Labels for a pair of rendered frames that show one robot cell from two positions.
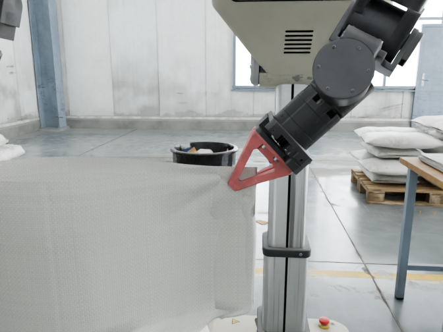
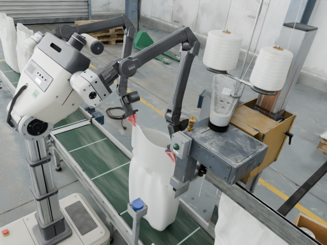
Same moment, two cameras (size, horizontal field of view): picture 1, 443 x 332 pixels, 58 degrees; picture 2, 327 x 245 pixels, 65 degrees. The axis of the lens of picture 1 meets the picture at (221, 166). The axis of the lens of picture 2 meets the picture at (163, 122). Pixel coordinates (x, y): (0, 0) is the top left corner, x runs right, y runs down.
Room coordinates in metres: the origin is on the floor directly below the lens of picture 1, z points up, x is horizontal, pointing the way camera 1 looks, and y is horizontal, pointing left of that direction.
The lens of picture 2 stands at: (1.45, 1.02, 1.94)
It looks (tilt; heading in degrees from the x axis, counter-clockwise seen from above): 32 degrees down; 220
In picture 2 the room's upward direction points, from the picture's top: 7 degrees clockwise
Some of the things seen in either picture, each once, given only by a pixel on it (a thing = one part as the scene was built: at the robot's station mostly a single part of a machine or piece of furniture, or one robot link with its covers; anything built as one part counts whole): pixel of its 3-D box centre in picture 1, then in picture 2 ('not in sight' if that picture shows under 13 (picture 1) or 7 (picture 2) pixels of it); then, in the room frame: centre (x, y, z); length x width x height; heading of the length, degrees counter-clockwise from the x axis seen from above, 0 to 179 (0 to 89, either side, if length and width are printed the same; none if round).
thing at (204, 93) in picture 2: not in sight; (205, 101); (0.22, 0.30, 1.25); 0.10 x 0.08 x 0.12; 20
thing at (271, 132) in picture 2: not in sight; (251, 137); (0.23, 0.63, 1.18); 0.34 x 0.25 x 0.31; 175
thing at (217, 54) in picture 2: not in sight; (222, 49); (0.33, 0.39, 1.61); 0.17 x 0.17 x 0.17
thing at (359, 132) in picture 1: (390, 134); not in sight; (4.03, -1.71, 0.56); 0.66 x 0.42 x 0.13; 80
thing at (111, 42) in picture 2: not in sight; (104, 38); (-2.54, -4.64, 0.07); 1.20 x 0.82 x 0.14; 173
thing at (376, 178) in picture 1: (386, 172); not in sight; (3.85, -1.63, 0.20); 0.66 x 0.42 x 0.13; 172
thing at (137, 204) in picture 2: not in sight; (137, 204); (0.80, 0.37, 0.84); 0.06 x 0.06 x 0.02
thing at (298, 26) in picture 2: not in sight; (300, 26); (0.14, 0.64, 1.76); 0.12 x 0.11 x 0.01; 175
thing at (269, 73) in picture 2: not in sight; (271, 67); (0.35, 0.65, 1.61); 0.15 x 0.14 x 0.17; 85
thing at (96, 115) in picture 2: not in sight; (92, 114); (0.05, -1.22, 0.35); 0.30 x 0.15 x 0.15; 85
